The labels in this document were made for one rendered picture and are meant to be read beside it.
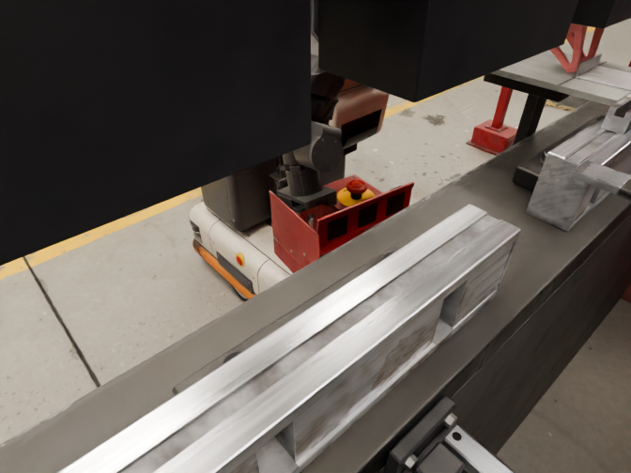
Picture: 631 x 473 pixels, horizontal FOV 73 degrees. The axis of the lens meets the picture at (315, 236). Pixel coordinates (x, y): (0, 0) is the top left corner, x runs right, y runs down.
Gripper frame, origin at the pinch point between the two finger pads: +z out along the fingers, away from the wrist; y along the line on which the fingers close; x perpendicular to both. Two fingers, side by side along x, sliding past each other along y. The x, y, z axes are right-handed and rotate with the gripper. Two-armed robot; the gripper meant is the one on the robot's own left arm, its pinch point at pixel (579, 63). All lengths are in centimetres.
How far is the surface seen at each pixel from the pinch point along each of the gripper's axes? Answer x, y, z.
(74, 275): 166, -72, 26
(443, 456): -13, -60, 23
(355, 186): 26.5, -29.9, 8.9
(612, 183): -16.0, -33.1, 9.4
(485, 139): 124, 155, 41
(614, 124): -8.3, -11.5, 8.2
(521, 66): 7.0, -4.2, -2.3
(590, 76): -1.9, -1.4, 2.2
